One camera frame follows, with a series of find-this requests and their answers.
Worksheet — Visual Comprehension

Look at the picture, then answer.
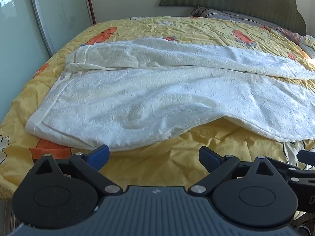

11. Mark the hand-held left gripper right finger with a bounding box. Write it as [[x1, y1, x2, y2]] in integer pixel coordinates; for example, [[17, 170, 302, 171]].
[[188, 146, 278, 197]]

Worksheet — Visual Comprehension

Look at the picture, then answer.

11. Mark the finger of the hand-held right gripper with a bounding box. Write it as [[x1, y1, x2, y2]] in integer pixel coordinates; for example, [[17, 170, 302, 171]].
[[269, 158, 315, 181], [297, 149, 315, 164]]

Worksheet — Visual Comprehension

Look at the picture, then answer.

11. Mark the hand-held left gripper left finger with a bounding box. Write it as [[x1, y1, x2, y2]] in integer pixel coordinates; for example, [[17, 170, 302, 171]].
[[31, 144, 123, 198]]

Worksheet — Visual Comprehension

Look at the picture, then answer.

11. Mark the white textured blanket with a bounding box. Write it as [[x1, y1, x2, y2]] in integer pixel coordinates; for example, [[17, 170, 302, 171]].
[[25, 37, 315, 152]]

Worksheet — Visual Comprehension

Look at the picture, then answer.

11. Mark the yellow carrot print quilt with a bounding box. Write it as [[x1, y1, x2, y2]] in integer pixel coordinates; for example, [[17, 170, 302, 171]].
[[0, 16, 315, 202]]

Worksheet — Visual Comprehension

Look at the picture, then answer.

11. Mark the striped bed base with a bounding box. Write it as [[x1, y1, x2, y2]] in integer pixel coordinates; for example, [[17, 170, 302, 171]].
[[0, 197, 18, 236]]

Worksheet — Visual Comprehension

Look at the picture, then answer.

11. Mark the rolled white printed blanket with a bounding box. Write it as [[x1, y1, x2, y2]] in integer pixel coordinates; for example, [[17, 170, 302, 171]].
[[299, 35, 315, 59]]

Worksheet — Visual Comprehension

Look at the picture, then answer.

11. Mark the pink cloth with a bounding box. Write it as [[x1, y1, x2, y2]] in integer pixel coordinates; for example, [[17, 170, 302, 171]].
[[278, 27, 304, 41]]

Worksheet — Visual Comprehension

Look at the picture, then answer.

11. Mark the glass wardrobe door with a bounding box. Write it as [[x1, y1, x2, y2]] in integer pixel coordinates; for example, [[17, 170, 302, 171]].
[[0, 0, 86, 123]]

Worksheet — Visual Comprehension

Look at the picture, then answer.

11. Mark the grey pillow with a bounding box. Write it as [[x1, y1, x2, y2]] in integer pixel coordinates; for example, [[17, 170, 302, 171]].
[[191, 6, 286, 29]]

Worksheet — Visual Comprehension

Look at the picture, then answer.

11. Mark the brown wooden door trim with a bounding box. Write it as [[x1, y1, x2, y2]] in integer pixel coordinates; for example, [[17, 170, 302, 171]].
[[82, 0, 96, 25]]

